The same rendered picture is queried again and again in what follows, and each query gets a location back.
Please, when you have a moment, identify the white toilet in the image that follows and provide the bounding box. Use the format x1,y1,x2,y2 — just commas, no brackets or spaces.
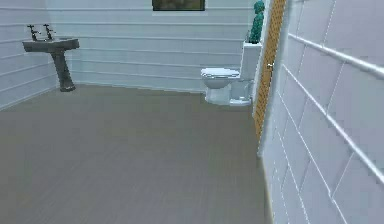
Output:
200,41,263,107

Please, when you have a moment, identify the teal bust statue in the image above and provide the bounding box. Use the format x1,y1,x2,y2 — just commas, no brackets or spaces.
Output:
248,0,266,45

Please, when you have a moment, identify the grey pedestal sink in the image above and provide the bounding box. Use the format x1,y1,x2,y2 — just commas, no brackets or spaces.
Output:
22,23,81,93

